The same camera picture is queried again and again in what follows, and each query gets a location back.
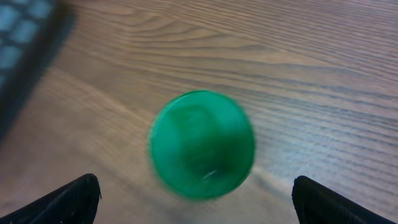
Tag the grey plastic basket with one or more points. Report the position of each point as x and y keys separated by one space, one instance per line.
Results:
x=32 y=32

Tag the green lid jar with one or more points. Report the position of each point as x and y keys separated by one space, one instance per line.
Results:
x=202 y=145

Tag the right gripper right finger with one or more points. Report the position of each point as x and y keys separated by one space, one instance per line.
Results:
x=317 y=204

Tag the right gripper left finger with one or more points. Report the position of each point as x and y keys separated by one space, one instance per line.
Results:
x=73 y=203

